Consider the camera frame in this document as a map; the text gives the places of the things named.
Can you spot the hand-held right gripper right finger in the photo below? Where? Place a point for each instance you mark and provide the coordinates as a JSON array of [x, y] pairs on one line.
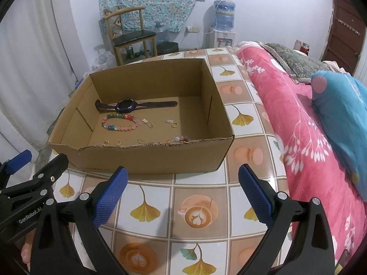
[[258, 196]]

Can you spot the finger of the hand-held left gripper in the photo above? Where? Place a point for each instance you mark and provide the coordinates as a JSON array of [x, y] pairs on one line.
[[18, 159], [57, 166]]

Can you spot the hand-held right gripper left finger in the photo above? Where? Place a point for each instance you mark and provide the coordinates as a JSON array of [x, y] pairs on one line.
[[110, 194]]

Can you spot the brown cardboard box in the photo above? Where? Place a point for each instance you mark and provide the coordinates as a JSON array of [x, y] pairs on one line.
[[172, 157]]

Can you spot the person's left hand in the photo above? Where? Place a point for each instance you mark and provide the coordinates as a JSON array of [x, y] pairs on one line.
[[26, 252]]

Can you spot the tile and leaf print tablecloth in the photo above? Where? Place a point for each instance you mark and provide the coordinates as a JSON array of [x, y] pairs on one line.
[[197, 194]]

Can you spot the white curtain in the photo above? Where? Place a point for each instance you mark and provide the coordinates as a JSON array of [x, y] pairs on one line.
[[28, 91]]

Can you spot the pink floral blanket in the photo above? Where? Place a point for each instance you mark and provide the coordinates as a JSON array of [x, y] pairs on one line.
[[286, 114]]

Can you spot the dark blue wrist watch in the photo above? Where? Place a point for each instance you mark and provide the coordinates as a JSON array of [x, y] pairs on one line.
[[126, 106]]

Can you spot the white plastic bag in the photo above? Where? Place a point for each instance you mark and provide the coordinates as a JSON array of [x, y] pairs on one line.
[[103, 60]]

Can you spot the blue pillow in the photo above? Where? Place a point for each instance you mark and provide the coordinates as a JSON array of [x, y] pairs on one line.
[[341, 114]]

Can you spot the green patterned pillow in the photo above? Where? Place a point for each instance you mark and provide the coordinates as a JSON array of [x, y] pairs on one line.
[[292, 57]]

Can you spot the wooden chair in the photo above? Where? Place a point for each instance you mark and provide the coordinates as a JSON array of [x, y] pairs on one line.
[[132, 35]]

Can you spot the patterned chair cushion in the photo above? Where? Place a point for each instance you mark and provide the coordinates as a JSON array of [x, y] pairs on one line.
[[114, 25]]

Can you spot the pink container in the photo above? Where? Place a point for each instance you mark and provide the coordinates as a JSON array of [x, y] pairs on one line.
[[297, 45]]

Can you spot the black waste bin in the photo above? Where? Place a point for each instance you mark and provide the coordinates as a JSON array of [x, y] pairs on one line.
[[167, 48]]

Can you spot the white water dispenser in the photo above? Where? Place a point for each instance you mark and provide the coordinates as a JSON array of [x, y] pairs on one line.
[[222, 38]]

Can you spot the clear blue water jug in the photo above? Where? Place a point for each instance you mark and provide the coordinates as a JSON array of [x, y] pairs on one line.
[[162, 33]]

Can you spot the blue water dispenser bottle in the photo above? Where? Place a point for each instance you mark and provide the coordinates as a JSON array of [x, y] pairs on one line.
[[225, 17]]

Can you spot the brown wooden door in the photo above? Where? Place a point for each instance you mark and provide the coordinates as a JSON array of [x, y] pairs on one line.
[[344, 34]]

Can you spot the white wall socket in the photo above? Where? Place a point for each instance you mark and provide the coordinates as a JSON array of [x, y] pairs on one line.
[[192, 29]]

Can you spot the blue floral wall cloth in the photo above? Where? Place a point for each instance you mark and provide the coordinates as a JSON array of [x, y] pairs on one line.
[[160, 0]]

